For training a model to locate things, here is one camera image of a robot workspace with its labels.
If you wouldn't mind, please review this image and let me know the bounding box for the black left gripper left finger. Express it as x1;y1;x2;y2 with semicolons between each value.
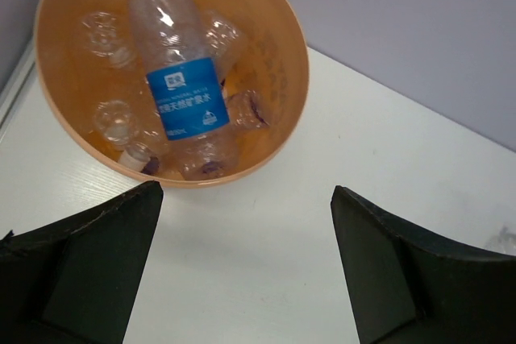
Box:
1;181;164;343

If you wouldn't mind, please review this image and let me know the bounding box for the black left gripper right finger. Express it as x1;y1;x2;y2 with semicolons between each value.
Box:
331;186;515;343

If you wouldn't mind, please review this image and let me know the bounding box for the clear bottle white cap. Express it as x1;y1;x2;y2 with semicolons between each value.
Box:
93;100;169;175

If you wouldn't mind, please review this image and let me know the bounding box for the blue label plastic bottle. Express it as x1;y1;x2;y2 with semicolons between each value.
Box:
127;0;239;180

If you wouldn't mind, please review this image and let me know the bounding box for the crushed clear bottle blue cap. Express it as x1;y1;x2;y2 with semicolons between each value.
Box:
225;89;271;131

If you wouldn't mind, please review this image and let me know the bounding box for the clear plastic bottle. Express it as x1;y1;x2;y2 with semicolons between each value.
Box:
77;10;137;70

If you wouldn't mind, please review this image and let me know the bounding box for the orange plastic bin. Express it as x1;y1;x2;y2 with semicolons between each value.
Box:
34;0;310;185

